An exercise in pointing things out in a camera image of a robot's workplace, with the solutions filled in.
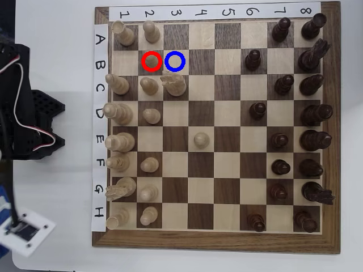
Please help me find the light wooden pawn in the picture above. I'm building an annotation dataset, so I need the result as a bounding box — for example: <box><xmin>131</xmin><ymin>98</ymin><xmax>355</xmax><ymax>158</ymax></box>
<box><xmin>140</xmin><ymin>76</ymin><xmax>159</xmax><ymax>96</ymax></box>
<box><xmin>140</xmin><ymin>206</ymin><xmax>158</xmax><ymax>227</ymax></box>
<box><xmin>142</xmin><ymin>108</ymin><xmax>162</xmax><ymax>125</ymax></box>
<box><xmin>138</xmin><ymin>184</ymin><xmax>159</xmax><ymax>202</ymax></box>
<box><xmin>142</xmin><ymin>19</ymin><xmax>162</xmax><ymax>44</ymax></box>
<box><xmin>144</xmin><ymin>54</ymin><xmax>159</xmax><ymax>70</ymax></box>
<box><xmin>193</xmin><ymin>132</ymin><xmax>210</xmax><ymax>149</ymax></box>
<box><xmin>140</xmin><ymin>157</ymin><xmax>159</xmax><ymax>173</ymax></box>

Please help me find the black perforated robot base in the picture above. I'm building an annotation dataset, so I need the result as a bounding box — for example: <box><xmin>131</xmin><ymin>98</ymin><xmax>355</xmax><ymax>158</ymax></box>
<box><xmin>12</xmin><ymin>133</ymin><xmax>66</xmax><ymax>162</ymax></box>

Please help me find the light wooden rook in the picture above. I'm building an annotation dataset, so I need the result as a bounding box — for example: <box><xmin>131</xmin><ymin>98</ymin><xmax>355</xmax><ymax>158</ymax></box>
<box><xmin>105</xmin><ymin>207</ymin><xmax>130</xmax><ymax>231</ymax></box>
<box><xmin>111</xmin><ymin>20</ymin><xmax>136</xmax><ymax>47</ymax></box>

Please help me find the white letter label strip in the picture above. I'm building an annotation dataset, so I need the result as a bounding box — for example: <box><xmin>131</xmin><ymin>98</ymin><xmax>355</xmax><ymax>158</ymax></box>
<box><xmin>91</xmin><ymin>23</ymin><xmax>110</xmax><ymax>232</ymax></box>

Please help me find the light wooden knight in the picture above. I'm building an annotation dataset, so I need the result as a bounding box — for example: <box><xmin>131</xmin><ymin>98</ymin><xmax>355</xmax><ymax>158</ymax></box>
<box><xmin>160</xmin><ymin>71</ymin><xmax>187</xmax><ymax>97</ymax></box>
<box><xmin>105</xmin><ymin>177</ymin><xmax>137</xmax><ymax>202</ymax></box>

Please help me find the light wooden bishop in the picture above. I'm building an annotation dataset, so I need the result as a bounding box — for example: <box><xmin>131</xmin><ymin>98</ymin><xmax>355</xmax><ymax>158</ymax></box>
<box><xmin>105</xmin><ymin>73</ymin><xmax>130</xmax><ymax>96</ymax></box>
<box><xmin>105</xmin><ymin>155</ymin><xmax>130</xmax><ymax>172</ymax></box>

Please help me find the light wooden king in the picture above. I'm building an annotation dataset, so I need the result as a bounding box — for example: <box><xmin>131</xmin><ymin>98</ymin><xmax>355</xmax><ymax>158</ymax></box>
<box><xmin>104</xmin><ymin>132</ymin><xmax>136</xmax><ymax>152</ymax></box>

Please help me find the light wooden queen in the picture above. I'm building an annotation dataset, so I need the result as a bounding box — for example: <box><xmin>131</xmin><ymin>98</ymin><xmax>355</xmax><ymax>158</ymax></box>
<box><xmin>102</xmin><ymin>102</ymin><xmax>133</xmax><ymax>126</ymax></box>

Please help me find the wooden chessboard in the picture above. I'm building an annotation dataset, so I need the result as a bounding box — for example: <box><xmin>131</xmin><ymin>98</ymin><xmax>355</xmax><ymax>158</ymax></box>
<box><xmin>91</xmin><ymin>1</ymin><xmax>341</xmax><ymax>255</ymax></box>

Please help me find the dark wooden pawn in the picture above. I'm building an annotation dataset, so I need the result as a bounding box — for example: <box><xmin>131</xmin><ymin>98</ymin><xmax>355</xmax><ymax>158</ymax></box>
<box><xmin>268</xmin><ymin>183</ymin><xmax>288</xmax><ymax>201</ymax></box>
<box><xmin>271</xmin><ymin>159</ymin><xmax>292</xmax><ymax>176</ymax></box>
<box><xmin>269</xmin><ymin>133</ymin><xmax>289</xmax><ymax>151</ymax></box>
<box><xmin>274</xmin><ymin>74</ymin><xmax>295</xmax><ymax>96</ymax></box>
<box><xmin>246</xmin><ymin>212</ymin><xmax>267</xmax><ymax>233</ymax></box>
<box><xmin>271</xmin><ymin>16</ymin><xmax>292</xmax><ymax>43</ymax></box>
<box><xmin>244</xmin><ymin>49</ymin><xmax>261</xmax><ymax>71</ymax></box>
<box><xmin>248</xmin><ymin>101</ymin><xmax>267</xmax><ymax>121</ymax></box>

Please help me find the white number label strip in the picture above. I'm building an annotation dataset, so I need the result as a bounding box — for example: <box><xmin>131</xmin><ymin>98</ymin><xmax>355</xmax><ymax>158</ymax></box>
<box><xmin>109</xmin><ymin>2</ymin><xmax>322</xmax><ymax>21</ymax></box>

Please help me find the dark wooden rook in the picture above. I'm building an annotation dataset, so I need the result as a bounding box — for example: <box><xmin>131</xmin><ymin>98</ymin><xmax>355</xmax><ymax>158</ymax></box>
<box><xmin>301</xmin><ymin>12</ymin><xmax>327</xmax><ymax>40</ymax></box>
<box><xmin>293</xmin><ymin>211</ymin><xmax>319</xmax><ymax>234</ymax></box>

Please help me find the dark wooden bishop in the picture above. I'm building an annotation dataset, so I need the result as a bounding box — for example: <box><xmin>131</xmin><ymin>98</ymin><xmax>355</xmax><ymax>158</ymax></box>
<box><xmin>299</xmin><ymin>74</ymin><xmax>325</xmax><ymax>96</ymax></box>
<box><xmin>298</xmin><ymin>158</ymin><xmax>324</xmax><ymax>179</ymax></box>

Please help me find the dark wooden knight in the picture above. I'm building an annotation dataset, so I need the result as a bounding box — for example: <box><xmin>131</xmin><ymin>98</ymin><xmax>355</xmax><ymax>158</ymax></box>
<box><xmin>301</xmin><ymin>181</ymin><xmax>335</xmax><ymax>206</ymax></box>
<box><xmin>297</xmin><ymin>39</ymin><xmax>331</xmax><ymax>73</ymax></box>

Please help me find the dark wooden king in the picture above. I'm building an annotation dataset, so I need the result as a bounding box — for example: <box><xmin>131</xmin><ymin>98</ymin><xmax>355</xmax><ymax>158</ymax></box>
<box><xmin>299</xmin><ymin>129</ymin><xmax>332</xmax><ymax>152</ymax></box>

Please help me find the dark wooden queen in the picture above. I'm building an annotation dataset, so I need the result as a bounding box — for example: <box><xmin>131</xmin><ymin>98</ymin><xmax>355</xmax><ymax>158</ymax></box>
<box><xmin>300</xmin><ymin>104</ymin><xmax>334</xmax><ymax>127</ymax></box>

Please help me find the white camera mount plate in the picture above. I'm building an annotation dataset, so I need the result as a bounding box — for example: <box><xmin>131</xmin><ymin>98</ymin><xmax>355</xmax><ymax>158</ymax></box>
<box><xmin>0</xmin><ymin>209</ymin><xmax>57</xmax><ymax>258</ymax></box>

